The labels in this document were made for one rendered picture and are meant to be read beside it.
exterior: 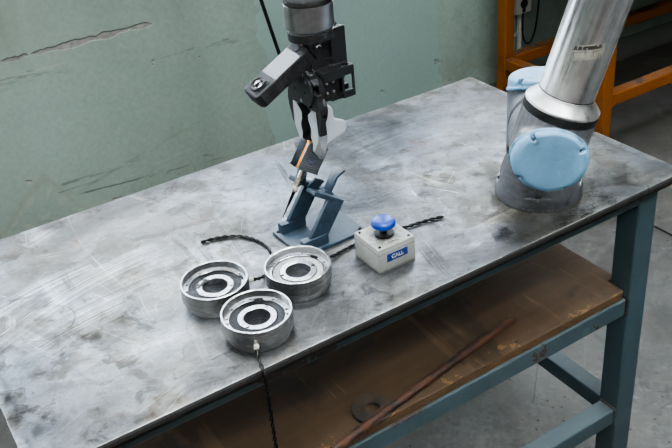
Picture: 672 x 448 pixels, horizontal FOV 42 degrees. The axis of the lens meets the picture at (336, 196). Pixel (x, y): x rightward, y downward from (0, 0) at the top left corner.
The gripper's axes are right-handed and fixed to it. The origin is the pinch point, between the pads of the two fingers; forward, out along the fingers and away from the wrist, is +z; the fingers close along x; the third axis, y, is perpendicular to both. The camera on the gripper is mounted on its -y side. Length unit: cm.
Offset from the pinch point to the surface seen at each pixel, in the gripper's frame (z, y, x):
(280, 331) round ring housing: 13.2, -20.7, -21.9
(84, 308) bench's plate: 16.0, -40.2, 6.2
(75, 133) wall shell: 51, 0, 149
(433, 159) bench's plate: 16.3, 31.4, 7.9
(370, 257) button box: 14.2, 0.6, -14.0
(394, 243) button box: 11.8, 3.8, -16.4
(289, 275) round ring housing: 15.0, -11.4, -8.7
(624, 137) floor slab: 97, 191, 90
